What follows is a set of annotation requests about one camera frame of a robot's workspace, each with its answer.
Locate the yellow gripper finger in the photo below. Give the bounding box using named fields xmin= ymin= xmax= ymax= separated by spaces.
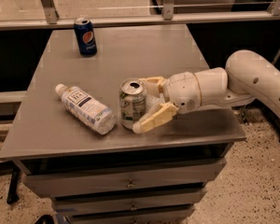
xmin=133 ymin=102 xmax=178 ymax=133
xmin=141 ymin=77 xmax=166 ymax=98

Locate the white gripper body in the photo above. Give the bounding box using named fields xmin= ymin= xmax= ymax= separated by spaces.
xmin=161 ymin=72 xmax=202 ymax=114

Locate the silver green 7up can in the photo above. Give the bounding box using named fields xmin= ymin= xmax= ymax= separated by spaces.
xmin=119 ymin=78 xmax=147 ymax=130

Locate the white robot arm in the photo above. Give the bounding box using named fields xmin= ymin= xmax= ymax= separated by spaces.
xmin=133 ymin=49 xmax=280 ymax=133

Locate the clear plastic bottle white cap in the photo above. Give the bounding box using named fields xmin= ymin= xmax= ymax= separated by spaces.
xmin=55 ymin=84 xmax=116 ymax=135

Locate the blue pepsi can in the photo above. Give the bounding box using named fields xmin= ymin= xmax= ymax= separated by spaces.
xmin=74 ymin=18 xmax=97 ymax=56

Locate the grey drawer cabinet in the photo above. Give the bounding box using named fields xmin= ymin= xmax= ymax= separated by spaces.
xmin=0 ymin=25 xmax=245 ymax=224

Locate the top grey drawer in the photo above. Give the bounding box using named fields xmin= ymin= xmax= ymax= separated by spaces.
xmin=23 ymin=158 xmax=226 ymax=198

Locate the grey drawer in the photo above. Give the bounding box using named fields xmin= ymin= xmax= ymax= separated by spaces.
xmin=67 ymin=205 xmax=193 ymax=224
xmin=52 ymin=189 xmax=206 ymax=216
xmin=23 ymin=158 xmax=226 ymax=198

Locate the middle grey drawer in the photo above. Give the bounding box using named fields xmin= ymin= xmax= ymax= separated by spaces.
xmin=52 ymin=189 xmax=206 ymax=216

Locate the bottom grey drawer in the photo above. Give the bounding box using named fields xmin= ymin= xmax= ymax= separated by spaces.
xmin=67 ymin=205 xmax=193 ymax=224

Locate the black stand leg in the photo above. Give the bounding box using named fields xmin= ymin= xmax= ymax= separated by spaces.
xmin=7 ymin=167 xmax=21 ymax=204

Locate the metal railing frame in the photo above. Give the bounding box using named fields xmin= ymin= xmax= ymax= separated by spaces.
xmin=0 ymin=0 xmax=280 ymax=31

